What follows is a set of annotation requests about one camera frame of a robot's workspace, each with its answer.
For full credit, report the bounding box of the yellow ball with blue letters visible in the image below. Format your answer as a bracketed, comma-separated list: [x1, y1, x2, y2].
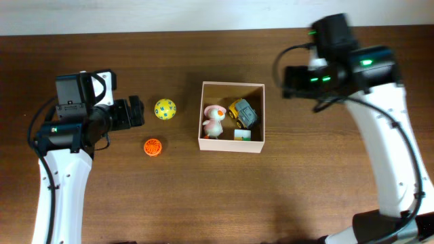
[154, 98, 176, 120]

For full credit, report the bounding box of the white open cardboard box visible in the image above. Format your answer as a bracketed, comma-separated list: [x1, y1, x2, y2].
[198, 81, 265, 153]

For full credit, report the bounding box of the orange round lattice toy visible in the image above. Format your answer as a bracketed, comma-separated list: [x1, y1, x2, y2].
[143, 138, 162, 157]

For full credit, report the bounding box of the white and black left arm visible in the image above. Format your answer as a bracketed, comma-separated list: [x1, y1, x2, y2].
[27, 69, 144, 243]

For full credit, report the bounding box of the white duck toy pink hat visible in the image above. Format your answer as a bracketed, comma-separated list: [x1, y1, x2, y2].
[202, 105, 226, 139]

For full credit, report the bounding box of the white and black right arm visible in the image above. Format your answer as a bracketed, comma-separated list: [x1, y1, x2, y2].
[273, 14, 433, 243]

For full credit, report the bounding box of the yellow and grey toy truck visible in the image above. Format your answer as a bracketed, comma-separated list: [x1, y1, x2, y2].
[229, 98, 258, 129]

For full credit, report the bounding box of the colourful puzzle cube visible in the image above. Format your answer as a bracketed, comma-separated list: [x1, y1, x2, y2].
[234, 129, 252, 141]

